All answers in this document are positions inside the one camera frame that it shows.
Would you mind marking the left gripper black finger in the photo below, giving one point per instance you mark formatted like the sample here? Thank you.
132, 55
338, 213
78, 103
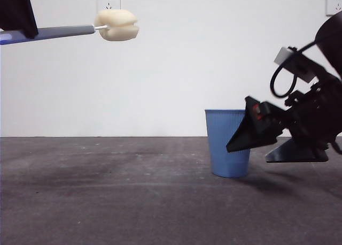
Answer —
16, 9

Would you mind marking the pale grey right camera box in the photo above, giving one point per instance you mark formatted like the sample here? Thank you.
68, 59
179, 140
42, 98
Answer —
283, 56

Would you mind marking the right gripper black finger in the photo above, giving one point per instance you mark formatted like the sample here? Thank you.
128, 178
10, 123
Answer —
253, 132
299, 154

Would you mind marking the blue ribbed plastic cup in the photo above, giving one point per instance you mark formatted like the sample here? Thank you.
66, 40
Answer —
221, 143

